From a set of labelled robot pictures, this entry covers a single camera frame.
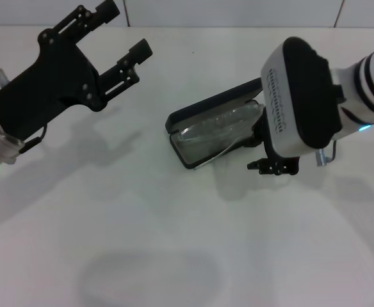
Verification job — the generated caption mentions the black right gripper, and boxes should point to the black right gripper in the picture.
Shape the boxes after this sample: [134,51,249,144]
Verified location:
[242,111,300,177]

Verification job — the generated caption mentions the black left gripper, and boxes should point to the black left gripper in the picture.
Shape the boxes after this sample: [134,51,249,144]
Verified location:
[0,0,154,142]

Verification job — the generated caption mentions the clear plastic glasses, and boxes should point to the clear plastic glasses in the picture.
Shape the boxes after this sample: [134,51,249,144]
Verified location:
[175,98,265,169]

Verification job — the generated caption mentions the black glasses case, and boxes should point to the black glasses case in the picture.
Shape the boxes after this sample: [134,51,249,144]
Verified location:
[165,77,265,171]

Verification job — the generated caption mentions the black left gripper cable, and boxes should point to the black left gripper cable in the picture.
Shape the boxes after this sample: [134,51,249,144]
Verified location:
[18,123,49,155]

